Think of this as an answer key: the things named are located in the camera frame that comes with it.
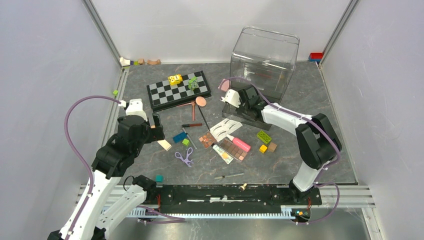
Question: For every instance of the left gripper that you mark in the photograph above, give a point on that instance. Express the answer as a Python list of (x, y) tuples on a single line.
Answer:
[(155, 133)]

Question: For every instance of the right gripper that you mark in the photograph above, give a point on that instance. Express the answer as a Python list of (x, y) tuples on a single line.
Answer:
[(240, 101)]

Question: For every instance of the clear acrylic makeup organizer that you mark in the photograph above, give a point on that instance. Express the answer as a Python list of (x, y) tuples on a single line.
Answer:
[(263, 58)]

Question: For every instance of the thin black makeup brush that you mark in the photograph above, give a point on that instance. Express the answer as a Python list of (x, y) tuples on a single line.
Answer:
[(203, 117)]

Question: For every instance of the pink bottle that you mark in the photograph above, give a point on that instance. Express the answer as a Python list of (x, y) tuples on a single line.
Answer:
[(240, 143)]

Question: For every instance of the peach powder puff brush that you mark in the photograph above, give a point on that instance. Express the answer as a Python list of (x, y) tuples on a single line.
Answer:
[(200, 101)]

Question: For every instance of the brown eyeshadow palette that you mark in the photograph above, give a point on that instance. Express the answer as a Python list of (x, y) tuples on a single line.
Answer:
[(233, 150)]

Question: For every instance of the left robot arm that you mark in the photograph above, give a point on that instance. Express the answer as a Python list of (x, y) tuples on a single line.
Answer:
[(88, 222)]

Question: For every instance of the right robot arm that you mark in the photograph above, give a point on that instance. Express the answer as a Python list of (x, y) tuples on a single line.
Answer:
[(317, 141)]

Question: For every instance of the cream wooden block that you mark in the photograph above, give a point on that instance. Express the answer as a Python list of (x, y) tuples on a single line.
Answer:
[(164, 144)]

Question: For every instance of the blue block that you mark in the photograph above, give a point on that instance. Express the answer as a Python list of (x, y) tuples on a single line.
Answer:
[(179, 137)]

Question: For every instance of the grey pencil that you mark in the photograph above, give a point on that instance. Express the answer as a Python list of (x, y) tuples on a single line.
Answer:
[(189, 138)]

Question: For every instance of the brown lip pencil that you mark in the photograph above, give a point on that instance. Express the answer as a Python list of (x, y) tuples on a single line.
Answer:
[(191, 125)]

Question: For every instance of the pink sponge pad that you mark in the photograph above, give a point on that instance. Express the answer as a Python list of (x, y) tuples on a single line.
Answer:
[(224, 85)]

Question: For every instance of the small green cube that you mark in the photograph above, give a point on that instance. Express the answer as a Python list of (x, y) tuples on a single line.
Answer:
[(185, 142)]

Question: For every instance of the black white chessboard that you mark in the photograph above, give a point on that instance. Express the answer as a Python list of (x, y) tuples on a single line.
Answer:
[(163, 96)]

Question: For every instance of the green lego brick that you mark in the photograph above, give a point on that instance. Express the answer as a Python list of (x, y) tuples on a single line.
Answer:
[(264, 137)]

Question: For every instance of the pink pencil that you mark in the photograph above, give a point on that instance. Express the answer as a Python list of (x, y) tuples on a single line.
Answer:
[(193, 111)]

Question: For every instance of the white eyebrow stencil card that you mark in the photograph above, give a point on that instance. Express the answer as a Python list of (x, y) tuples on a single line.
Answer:
[(224, 128)]

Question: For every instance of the teal cube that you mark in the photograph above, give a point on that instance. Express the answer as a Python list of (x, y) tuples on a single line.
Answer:
[(159, 178)]

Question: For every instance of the small clear eyeshadow palette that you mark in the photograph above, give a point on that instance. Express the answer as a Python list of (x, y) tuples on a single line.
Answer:
[(207, 140)]

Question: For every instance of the yellow toy block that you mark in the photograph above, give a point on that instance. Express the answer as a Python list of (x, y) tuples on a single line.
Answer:
[(175, 79)]

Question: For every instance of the yellow cube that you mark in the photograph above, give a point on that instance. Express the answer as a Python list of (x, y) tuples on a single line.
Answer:
[(263, 149)]

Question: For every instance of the brown wooden cube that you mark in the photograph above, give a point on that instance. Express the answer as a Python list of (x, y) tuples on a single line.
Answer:
[(272, 147)]

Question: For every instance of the green toy block on chessboard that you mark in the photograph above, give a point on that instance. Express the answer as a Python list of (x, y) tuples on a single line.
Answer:
[(193, 83)]

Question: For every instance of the white cream tube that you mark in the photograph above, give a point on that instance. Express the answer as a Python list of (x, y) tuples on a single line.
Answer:
[(226, 157)]

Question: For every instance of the wooden blocks in corner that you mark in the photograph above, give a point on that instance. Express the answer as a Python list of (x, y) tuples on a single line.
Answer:
[(127, 62)]

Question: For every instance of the red blue bricks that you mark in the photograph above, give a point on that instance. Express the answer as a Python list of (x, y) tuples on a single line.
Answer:
[(315, 56)]

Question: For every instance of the white chess pawn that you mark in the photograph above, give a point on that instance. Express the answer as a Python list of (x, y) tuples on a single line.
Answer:
[(243, 187)]

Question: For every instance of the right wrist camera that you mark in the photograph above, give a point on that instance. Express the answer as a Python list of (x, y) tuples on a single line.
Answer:
[(232, 97)]

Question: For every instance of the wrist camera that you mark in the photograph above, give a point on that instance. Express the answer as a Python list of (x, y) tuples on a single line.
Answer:
[(232, 97), (133, 107)]

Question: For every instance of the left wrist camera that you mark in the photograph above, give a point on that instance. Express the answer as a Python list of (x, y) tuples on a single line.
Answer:
[(133, 107)]

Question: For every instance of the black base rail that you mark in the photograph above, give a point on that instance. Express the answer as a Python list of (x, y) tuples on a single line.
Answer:
[(230, 199)]

